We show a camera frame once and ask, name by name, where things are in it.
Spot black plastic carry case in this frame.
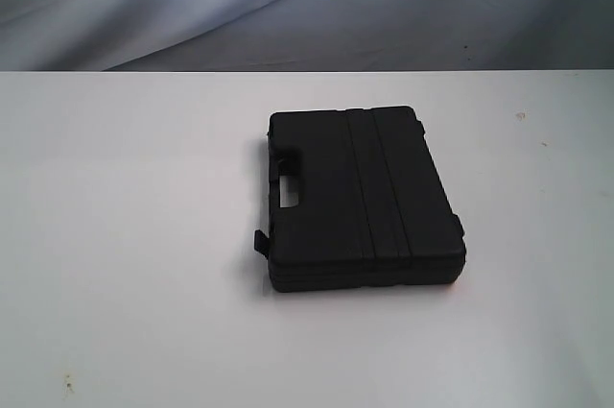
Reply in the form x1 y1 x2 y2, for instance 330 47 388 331
254 106 466 293

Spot white backdrop cloth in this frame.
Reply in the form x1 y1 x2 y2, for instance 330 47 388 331
1 0 613 71

